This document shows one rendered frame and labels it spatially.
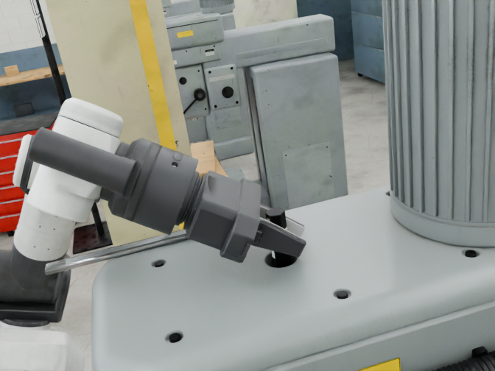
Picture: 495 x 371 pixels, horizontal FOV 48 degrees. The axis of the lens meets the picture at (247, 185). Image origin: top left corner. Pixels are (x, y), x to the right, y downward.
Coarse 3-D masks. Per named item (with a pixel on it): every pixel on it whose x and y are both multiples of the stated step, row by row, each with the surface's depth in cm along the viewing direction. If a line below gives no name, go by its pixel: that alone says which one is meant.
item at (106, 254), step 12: (144, 240) 70; (156, 240) 69; (168, 240) 69; (180, 240) 70; (96, 252) 69; (108, 252) 68; (120, 252) 68; (132, 252) 69; (48, 264) 68; (60, 264) 67; (72, 264) 67; (84, 264) 67
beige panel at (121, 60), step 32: (64, 0) 203; (96, 0) 206; (128, 0) 209; (160, 0) 212; (64, 32) 207; (96, 32) 210; (128, 32) 213; (160, 32) 216; (64, 64) 211; (96, 64) 214; (128, 64) 217; (160, 64) 220; (96, 96) 219; (128, 96) 222; (160, 96) 225; (128, 128) 227; (160, 128) 229; (128, 224) 242
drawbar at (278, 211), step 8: (272, 208) 61; (280, 208) 61; (272, 216) 59; (280, 216) 59; (280, 224) 60; (272, 256) 62; (280, 256) 61; (288, 256) 62; (280, 264) 62; (288, 264) 62
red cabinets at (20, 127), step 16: (0, 128) 503; (16, 128) 494; (32, 128) 486; (48, 128) 485; (0, 144) 484; (16, 144) 486; (0, 160) 490; (16, 160) 492; (0, 176) 495; (0, 192) 501; (16, 192) 503; (0, 208) 507; (16, 208) 509; (0, 224) 513; (16, 224) 515
